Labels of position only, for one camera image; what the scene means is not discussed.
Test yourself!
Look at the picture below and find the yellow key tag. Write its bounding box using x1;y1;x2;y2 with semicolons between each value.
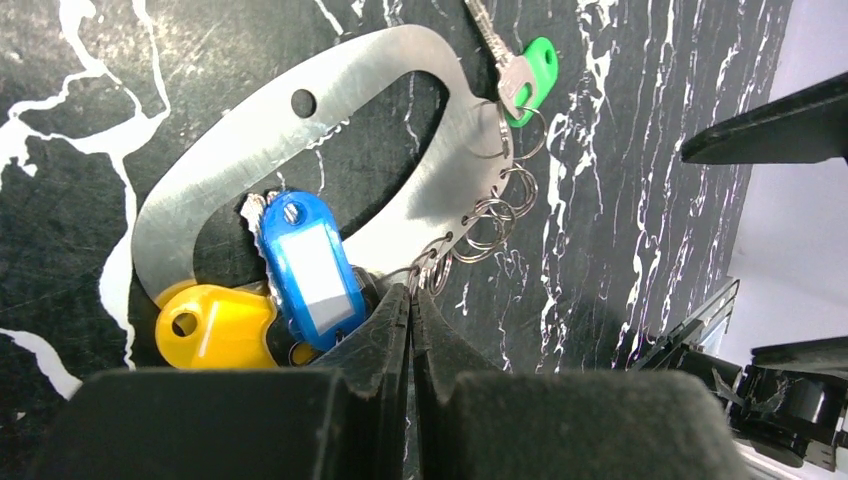
155;284;321;369

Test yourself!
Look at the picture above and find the blue key tag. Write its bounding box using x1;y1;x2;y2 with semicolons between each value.
256;191;366;352

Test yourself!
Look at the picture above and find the large silver carabiner keyring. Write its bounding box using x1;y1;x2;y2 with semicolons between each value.
131;24;515;307

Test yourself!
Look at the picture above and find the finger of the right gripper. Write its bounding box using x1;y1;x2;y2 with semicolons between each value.
680;73;847;165

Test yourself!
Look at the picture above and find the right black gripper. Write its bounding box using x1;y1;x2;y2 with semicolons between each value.
629;279;847;472

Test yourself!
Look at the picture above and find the green key tag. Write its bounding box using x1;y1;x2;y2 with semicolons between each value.
464;0;559;128

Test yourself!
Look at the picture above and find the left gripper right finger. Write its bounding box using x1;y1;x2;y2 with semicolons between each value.
410;292;749;479

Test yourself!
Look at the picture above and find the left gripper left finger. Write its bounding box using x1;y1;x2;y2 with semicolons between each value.
28;284;410;479

